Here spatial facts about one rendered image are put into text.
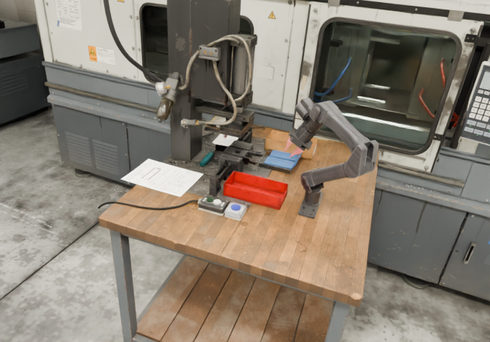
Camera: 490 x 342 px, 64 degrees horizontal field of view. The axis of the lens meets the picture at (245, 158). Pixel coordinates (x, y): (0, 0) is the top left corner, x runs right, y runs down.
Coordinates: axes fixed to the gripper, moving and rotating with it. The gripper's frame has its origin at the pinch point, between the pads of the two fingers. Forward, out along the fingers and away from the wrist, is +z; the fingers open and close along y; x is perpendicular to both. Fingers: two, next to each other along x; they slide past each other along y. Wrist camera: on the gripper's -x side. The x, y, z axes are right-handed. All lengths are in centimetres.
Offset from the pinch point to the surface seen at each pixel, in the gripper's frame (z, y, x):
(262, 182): 18.9, 0.0, 1.4
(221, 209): 23.9, 7.8, 26.0
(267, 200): 16.2, -5.0, 13.0
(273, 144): 20.8, 4.3, -35.7
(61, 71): 112, 157, -86
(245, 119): 5.6, 22.6, -9.7
